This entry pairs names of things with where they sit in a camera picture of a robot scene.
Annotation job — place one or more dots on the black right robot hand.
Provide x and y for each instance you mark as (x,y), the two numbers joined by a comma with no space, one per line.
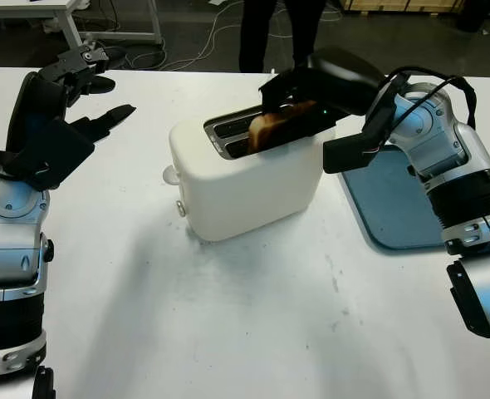
(344,79)

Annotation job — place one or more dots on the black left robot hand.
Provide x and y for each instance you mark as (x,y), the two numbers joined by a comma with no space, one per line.
(35,108)

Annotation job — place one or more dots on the browned toast slice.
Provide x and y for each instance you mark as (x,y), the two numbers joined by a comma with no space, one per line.
(270,126)

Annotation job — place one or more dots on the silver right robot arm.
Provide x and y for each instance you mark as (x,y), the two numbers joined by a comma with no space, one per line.
(448,137)

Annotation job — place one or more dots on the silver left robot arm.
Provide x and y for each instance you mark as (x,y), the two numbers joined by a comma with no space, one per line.
(8,241)

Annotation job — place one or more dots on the person in beige fleece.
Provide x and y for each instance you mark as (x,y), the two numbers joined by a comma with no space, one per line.
(270,29)

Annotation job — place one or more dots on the white two-slot toaster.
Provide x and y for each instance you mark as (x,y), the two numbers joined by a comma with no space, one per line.
(249,195)

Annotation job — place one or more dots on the wooden crate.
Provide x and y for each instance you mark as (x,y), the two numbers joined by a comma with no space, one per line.
(394,6)

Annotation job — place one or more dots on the white metal desk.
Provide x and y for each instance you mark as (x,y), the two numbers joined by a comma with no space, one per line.
(66,25)

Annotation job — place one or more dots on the blue plastic tray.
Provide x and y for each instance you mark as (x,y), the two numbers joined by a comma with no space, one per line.
(390,208)

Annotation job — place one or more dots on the dark round bin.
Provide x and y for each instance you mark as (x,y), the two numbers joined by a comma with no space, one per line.
(472,14)

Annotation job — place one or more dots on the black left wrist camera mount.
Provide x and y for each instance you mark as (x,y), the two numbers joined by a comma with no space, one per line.
(56,156)

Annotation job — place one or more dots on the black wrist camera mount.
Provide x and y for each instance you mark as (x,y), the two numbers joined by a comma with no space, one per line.
(56,156)
(349,154)

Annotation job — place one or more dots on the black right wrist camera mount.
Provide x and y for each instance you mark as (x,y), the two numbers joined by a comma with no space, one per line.
(349,154)

